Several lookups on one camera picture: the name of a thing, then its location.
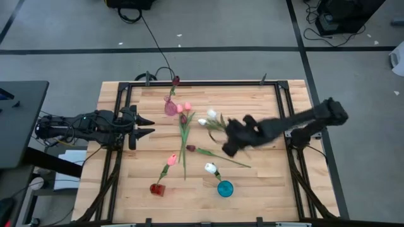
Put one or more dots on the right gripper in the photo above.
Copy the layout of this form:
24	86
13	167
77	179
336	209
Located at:
243	132

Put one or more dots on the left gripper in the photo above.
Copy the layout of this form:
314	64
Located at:
126	121

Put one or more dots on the white artificial tulip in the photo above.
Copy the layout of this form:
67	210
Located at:
210	167
202	121
212	113

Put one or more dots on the dark red artificial tulip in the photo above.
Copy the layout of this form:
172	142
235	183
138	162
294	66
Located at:
190	147
175	80
183	118

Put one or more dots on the pink artificial tulip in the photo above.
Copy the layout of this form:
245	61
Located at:
180	108
172	159
187	106

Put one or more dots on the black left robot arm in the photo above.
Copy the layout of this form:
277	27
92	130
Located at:
79	126

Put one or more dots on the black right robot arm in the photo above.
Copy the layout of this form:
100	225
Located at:
300	118

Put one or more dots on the purple glass bottle vase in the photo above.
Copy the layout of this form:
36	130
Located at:
170	108

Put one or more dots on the blue embossed glass vase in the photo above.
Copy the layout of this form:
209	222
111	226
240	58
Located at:
225	188

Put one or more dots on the red glass vase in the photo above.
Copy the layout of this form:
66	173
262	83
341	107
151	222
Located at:
157	189

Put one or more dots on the white paper box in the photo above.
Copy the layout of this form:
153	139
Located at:
71	170

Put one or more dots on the black box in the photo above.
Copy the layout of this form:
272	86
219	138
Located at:
129	3

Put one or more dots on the black computer equipment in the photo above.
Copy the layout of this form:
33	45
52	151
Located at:
344	14

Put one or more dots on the white bin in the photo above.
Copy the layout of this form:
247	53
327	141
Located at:
398	60

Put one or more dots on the silver mounting bracket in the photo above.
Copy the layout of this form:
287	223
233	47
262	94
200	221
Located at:
288	134

